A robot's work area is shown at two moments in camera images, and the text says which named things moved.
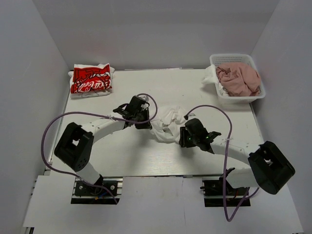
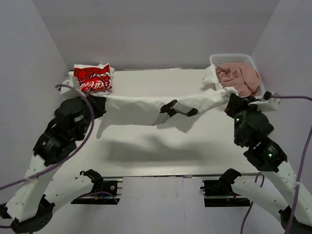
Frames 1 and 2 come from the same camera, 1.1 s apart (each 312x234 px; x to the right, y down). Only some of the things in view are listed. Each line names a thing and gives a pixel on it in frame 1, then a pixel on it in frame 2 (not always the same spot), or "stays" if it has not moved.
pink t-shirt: [238, 79] stays
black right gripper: [183, 137] -> [234, 103]
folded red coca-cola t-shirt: [91, 80] stays
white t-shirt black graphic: [167, 128] -> [150, 110]
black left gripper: [143, 119] -> [96, 104]
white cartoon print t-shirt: [211, 77] stays
